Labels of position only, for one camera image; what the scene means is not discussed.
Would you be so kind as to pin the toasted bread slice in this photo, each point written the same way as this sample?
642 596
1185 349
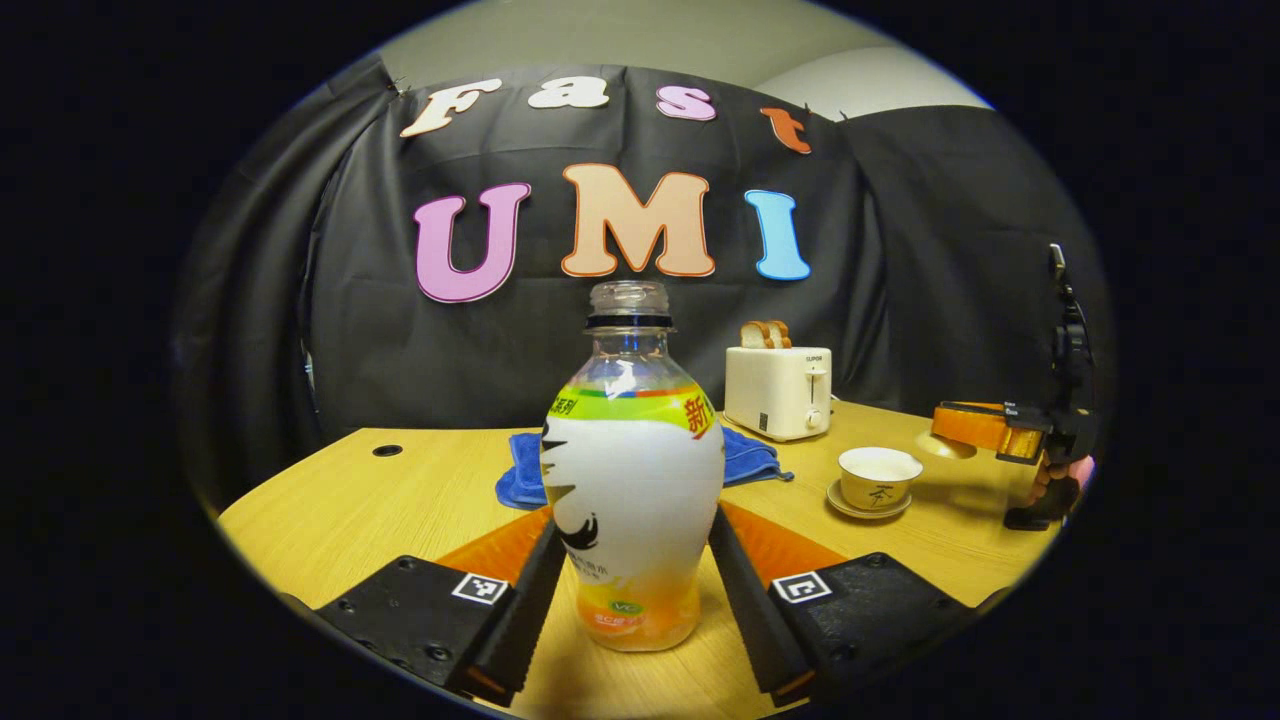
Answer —
753 335
779 333

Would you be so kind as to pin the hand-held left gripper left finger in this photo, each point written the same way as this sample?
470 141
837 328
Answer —
520 620

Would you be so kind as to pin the blue towel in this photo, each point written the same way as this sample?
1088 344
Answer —
520 470

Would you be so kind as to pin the beige ceramic teacup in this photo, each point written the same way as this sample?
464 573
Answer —
878 480

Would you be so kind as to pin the beige teacup lid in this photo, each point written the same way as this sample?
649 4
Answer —
945 447

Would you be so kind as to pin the white orange water bottle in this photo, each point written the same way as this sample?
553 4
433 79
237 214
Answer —
635 480

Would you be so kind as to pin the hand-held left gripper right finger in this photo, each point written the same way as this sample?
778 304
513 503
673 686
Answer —
750 610

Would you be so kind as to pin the white toaster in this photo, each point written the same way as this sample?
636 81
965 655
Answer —
775 395

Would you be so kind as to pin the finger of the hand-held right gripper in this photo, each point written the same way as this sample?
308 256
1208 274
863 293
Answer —
975 425

